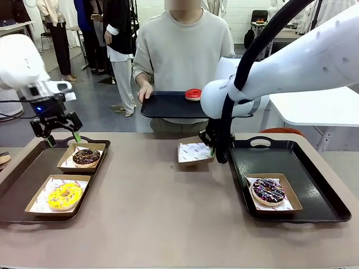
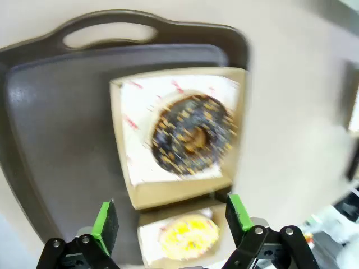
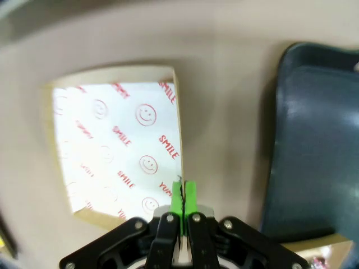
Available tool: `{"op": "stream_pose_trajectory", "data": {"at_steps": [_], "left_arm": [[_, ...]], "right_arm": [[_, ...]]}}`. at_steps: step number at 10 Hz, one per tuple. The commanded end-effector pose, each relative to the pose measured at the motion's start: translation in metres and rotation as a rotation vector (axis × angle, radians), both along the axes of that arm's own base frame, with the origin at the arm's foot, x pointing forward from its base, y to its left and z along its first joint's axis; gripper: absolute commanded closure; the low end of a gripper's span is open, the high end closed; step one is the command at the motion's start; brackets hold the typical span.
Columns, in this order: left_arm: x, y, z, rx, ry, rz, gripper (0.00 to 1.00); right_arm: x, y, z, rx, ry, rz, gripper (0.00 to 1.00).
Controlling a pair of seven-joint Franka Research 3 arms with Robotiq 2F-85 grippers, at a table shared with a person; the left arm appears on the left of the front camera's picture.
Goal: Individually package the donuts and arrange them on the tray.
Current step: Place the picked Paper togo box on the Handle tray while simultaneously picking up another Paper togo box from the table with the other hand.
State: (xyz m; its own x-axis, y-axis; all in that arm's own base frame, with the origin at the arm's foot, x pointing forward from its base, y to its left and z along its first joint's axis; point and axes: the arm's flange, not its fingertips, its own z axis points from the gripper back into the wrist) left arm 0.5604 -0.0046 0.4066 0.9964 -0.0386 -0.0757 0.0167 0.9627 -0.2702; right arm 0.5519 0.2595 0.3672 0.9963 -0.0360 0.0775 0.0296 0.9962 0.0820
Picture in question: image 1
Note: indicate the person in beige sweater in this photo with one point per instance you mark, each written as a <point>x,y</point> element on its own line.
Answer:
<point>182,56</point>

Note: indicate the beige shoe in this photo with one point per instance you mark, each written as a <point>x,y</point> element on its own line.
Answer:
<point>4,159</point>

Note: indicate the person in blue jacket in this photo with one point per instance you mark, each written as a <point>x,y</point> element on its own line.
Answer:
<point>84,16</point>

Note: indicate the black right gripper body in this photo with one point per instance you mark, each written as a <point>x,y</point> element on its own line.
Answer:
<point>213,129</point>

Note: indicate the person's right forearm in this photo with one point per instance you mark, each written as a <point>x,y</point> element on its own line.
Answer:
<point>143,78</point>

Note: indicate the chocolate sprinkle donut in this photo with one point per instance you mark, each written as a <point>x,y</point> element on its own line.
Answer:
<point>80,159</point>

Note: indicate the black backpack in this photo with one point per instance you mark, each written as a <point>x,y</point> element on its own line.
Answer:
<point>248,37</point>

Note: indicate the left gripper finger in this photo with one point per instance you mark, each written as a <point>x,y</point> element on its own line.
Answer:
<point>39,127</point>
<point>72,122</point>

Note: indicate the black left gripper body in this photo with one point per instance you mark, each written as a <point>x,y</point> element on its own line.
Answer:
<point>47,110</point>

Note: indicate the person's right hand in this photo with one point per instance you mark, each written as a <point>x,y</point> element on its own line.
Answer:
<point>143,93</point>

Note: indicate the red glazed donut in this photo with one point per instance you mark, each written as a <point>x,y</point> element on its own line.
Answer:
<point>189,95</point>

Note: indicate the black stand pole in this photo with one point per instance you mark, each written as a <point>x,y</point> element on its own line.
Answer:
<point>315,14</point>

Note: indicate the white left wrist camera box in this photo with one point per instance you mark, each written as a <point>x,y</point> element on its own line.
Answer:
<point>63,89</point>

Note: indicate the white printed paper liner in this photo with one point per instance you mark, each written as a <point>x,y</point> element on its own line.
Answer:
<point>39,202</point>
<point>190,152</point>
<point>286,206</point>
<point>66,163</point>

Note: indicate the small black serving tray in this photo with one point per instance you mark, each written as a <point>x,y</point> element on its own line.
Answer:
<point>168,107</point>

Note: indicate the hanging cream coat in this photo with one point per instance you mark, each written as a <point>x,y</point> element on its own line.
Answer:
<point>217,8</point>

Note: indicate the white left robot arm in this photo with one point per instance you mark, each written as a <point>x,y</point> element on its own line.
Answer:
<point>19,61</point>

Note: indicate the purple drizzled sprinkle donut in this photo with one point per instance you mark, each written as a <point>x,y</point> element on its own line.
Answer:
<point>259,194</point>

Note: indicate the dark blue folded cloth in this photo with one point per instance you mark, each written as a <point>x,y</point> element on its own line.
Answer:
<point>8,23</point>

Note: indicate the orange stool seat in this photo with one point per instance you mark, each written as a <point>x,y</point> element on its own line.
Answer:
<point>280,131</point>

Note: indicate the person in black vest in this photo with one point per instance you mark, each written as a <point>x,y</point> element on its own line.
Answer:
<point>117,28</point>

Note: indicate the white workbench table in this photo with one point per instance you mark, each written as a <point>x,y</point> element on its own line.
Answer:
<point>25,25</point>

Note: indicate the brown cardboard donut box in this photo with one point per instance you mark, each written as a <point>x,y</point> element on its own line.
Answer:
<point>277,212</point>
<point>193,164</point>
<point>50,213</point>
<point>75,170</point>

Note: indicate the black office chair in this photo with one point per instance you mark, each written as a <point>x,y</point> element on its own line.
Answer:
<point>259,15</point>

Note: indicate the hanging white garment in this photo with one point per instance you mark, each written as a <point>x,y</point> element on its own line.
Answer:
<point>331,8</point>

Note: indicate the yellow sprinkle donut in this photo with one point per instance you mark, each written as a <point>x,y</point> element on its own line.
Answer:
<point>56,199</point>

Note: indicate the grey lab table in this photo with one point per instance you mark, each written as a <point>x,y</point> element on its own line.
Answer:
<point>286,33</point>

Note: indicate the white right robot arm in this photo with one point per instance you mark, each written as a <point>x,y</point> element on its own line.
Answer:
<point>294,64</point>

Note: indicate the white rounded table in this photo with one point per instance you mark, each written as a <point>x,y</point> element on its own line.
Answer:
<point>322,106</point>

